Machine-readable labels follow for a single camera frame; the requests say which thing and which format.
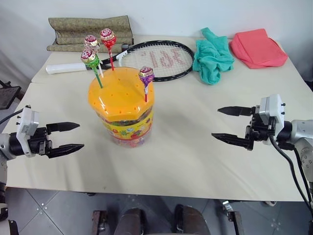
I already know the purple wrapped lollipop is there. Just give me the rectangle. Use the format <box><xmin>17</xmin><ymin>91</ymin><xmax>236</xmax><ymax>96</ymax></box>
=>
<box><xmin>138</xmin><ymin>66</ymin><xmax>155</xmax><ymax>103</ymax></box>

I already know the green wrapped lollipop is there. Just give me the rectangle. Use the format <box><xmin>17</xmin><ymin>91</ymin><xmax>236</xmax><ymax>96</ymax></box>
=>
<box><xmin>80</xmin><ymin>47</ymin><xmax>104</xmax><ymax>89</ymax></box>

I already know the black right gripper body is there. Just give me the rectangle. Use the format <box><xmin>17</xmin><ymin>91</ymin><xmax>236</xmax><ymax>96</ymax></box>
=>
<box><xmin>245</xmin><ymin>105</ymin><xmax>277</xmax><ymax>145</ymax></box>

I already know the dark rounded shape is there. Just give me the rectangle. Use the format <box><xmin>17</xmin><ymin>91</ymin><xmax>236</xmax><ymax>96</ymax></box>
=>
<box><xmin>174</xmin><ymin>204</ymin><xmax>211</xmax><ymax>235</ymax></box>
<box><xmin>114</xmin><ymin>207</ymin><xmax>148</xmax><ymax>235</ymax></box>

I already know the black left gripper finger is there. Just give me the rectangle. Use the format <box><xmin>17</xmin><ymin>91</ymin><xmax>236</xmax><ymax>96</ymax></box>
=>
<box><xmin>46</xmin><ymin>121</ymin><xmax>81</xmax><ymax>134</ymax></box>
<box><xmin>46</xmin><ymin>143</ymin><xmax>85</xmax><ymax>159</ymax></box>

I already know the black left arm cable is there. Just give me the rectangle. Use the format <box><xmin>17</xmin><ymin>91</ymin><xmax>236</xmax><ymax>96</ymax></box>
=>
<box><xmin>0</xmin><ymin>107</ymin><xmax>24</xmax><ymax>124</ymax></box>

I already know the coral pink folded cloth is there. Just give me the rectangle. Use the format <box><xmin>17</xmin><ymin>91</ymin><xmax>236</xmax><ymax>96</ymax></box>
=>
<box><xmin>229</xmin><ymin>28</ymin><xmax>289</xmax><ymax>70</ymax></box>

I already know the olive folded mat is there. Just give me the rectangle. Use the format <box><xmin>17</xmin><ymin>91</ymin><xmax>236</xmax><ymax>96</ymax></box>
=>
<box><xmin>46</xmin><ymin>15</ymin><xmax>134</xmax><ymax>53</ymax></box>

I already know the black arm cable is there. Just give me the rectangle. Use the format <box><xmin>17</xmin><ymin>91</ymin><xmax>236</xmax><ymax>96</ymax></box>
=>
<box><xmin>268</xmin><ymin>136</ymin><xmax>313</xmax><ymax>212</ymax></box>
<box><xmin>0</xmin><ymin>107</ymin><xmax>24</xmax><ymax>124</ymax></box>

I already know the teal crumpled cloth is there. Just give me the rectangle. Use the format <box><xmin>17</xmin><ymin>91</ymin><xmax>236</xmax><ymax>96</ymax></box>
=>
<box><xmin>192</xmin><ymin>27</ymin><xmax>235</xmax><ymax>86</ymax></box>

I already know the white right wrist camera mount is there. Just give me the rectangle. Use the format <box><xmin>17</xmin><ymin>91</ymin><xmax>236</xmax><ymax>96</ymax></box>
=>
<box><xmin>258</xmin><ymin>94</ymin><xmax>286</xmax><ymax>145</ymax></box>

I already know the red wrapped lollipop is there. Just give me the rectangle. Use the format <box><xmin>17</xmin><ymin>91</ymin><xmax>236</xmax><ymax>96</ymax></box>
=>
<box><xmin>100</xmin><ymin>27</ymin><xmax>117</xmax><ymax>71</ymax></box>

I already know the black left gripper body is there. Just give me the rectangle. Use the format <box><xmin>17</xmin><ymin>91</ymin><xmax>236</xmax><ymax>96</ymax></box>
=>
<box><xmin>26</xmin><ymin>126</ymin><xmax>53</xmax><ymax>156</ymax></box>

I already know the candy tub with orange lid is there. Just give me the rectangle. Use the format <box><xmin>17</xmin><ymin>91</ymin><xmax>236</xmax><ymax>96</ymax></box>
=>
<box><xmin>88</xmin><ymin>66</ymin><xmax>156</xmax><ymax>149</ymax></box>

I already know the black metal stand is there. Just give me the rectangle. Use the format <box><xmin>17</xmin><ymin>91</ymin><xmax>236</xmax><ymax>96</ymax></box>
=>
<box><xmin>0</xmin><ymin>80</ymin><xmax>22</xmax><ymax>111</ymax></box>

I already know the dark metal frame post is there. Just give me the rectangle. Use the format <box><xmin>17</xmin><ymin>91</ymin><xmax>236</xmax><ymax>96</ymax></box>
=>
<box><xmin>221</xmin><ymin>200</ymin><xmax>243</xmax><ymax>235</ymax></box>
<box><xmin>91</xmin><ymin>210</ymin><xmax>109</xmax><ymax>235</ymax></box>

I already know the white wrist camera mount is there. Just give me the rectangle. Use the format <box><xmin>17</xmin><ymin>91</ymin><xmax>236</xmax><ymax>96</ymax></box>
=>
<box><xmin>258</xmin><ymin>94</ymin><xmax>286</xmax><ymax>145</ymax></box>
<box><xmin>16</xmin><ymin>105</ymin><xmax>40</xmax><ymax>158</ymax></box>

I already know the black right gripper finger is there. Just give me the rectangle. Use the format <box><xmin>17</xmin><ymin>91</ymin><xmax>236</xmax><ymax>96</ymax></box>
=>
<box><xmin>211</xmin><ymin>133</ymin><xmax>254</xmax><ymax>151</ymax></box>
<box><xmin>217</xmin><ymin>105</ymin><xmax>253</xmax><ymax>117</ymax></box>

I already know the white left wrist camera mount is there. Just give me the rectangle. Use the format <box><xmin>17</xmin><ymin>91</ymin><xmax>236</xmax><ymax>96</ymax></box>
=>
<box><xmin>16</xmin><ymin>105</ymin><xmax>40</xmax><ymax>158</ymax></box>

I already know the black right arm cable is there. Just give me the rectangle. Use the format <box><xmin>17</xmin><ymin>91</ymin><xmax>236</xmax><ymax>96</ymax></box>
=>
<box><xmin>268</xmin><ymin>136</ymin><xmax>313</xmax><ymax>212</ymax></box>

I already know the black white tennis racket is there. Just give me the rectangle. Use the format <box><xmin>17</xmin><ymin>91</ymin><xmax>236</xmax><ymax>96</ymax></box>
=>
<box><xmin>45</xmin><ymin>40</ymin><xmax>196</xmax><ymax>82</ymax></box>

